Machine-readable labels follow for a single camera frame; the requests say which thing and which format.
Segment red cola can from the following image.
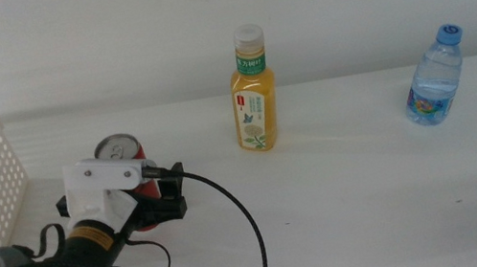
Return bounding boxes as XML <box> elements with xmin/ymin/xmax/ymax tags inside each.
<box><xmin>91</xmin><ymin>128</ymin><xmax>169</xmax><ymax>237</ymax></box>

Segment orange juice bottle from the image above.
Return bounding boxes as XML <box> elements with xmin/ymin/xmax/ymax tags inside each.
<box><xmin>219</xmin><ymin>20</ymin><xmax>287</xmax><ymax>156</ymax></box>

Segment clear water bottle blue cap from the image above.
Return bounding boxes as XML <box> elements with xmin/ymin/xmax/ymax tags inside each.
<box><xmin>392</xmin><ymin>21</ymin><xmax>477</xmax><ymax>130</ymax></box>

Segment thin black cable loop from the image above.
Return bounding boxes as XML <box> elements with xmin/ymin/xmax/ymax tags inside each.
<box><xmin>11</xmin><ymin>205</ymin><xmax>173</xmax><ymax>267</ymax></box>

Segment black braided camera cable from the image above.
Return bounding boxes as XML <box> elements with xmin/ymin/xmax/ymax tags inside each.
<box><xmin>0</xmin><ymin>148</ymin><xmax>270</xmax><ymax>267</ymax></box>

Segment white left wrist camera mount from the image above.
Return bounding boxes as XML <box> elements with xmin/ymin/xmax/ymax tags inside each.
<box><xmin>54</xmin><ymin>146</ymin><xmax>169</xmax><ymax>242</ymax></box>

